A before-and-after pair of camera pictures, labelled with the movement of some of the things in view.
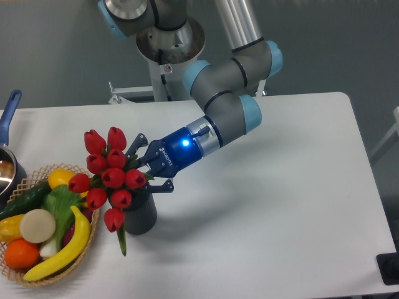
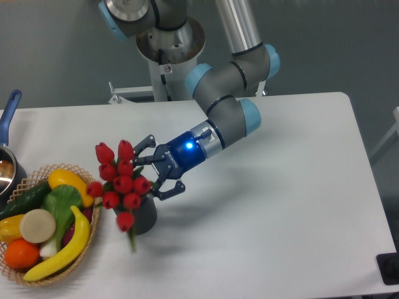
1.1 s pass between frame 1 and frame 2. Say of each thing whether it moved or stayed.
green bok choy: stayed
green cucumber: stayed
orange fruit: stayed
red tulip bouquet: moved
